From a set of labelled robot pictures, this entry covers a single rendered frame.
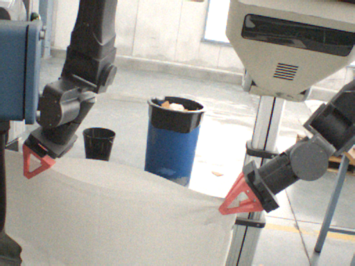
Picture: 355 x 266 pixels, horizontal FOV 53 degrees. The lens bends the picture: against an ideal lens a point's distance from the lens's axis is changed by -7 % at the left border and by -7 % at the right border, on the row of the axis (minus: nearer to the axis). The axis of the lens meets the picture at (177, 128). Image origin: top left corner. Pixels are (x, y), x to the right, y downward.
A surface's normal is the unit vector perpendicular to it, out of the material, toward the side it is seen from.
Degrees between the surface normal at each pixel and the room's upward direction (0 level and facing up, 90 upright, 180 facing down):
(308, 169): 77
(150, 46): 90
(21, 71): 90
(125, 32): 90
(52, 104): 88
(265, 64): 130
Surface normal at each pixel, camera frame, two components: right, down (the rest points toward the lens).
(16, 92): 0.30, 0.32
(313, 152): -0.26, 0.01
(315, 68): -0.18, 0.82
